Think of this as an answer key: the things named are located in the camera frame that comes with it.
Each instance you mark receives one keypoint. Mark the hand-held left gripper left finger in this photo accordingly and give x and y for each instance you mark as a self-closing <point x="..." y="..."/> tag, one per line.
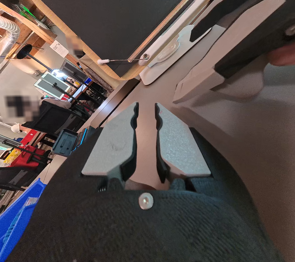
<point x="108" y="149"/>

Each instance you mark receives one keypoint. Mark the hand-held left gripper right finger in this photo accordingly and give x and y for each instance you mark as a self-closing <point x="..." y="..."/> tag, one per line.
<point x="182" y="149"/>

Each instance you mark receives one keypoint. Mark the blue plastic bin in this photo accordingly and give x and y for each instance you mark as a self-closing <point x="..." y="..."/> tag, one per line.
<point x="16" y="225"/>

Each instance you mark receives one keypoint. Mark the person's right hand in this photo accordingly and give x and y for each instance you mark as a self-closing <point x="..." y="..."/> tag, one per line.
<point x="283" y="55"/>

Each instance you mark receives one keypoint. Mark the black device case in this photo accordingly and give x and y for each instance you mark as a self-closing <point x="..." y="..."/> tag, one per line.
<point x="67" y="142"/>

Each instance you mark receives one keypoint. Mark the black office chair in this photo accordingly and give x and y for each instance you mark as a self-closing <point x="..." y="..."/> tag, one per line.
<point x="57" y="117"/>

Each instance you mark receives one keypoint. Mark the beige hanging cloth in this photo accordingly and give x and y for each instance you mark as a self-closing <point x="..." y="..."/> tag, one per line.
<point x="97" y="75"/>

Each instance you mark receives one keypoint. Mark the red storage crate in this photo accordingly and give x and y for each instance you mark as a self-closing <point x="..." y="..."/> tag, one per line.
<point x="30" y="151"/>

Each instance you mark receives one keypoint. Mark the black light stand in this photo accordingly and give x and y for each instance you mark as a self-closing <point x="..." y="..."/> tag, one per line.
<point x="41" y="62"/>

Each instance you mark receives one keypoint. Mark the black computer monitor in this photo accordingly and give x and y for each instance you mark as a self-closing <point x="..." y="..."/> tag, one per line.
<point x="115" y="9"/>

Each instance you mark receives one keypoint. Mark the white paper sign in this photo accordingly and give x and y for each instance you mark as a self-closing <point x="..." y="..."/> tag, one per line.
<point x="59" y="48"/>

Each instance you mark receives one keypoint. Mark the silver ventilation duct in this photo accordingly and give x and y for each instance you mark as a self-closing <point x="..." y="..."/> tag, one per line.
<point x="7" y="36"/>

